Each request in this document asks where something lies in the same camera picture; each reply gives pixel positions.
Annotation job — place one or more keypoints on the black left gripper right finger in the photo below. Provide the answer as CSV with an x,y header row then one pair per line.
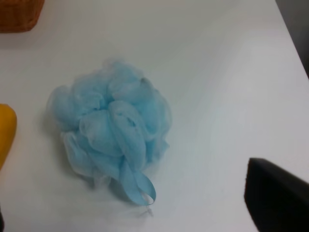
x,y
277,200

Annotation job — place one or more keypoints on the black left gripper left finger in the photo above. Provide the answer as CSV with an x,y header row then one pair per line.
x,y
2,224

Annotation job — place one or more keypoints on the yellow mango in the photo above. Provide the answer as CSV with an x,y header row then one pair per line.
x,y
8,125

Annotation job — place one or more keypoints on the blue mesh bath loofah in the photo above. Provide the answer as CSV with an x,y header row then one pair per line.
x,y
113,123

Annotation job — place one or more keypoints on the orange wicker basket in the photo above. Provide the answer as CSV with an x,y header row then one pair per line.
x,y
18,16

